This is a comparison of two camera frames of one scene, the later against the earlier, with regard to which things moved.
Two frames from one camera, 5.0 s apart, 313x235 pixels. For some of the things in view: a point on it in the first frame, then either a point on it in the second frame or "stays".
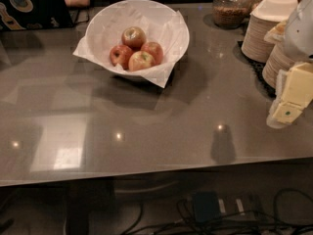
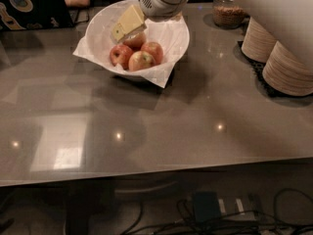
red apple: x=140 y=60 stays
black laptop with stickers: x=24 y=7 stays
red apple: x=155 y=50 stays
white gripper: x=300 y=33 → x=156 y=4
